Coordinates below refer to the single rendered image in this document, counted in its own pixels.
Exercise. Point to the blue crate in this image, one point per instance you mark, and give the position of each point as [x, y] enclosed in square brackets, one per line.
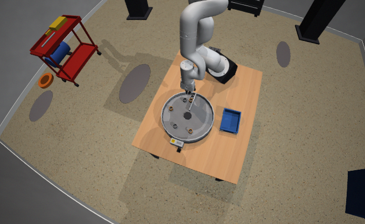
[230, 121]

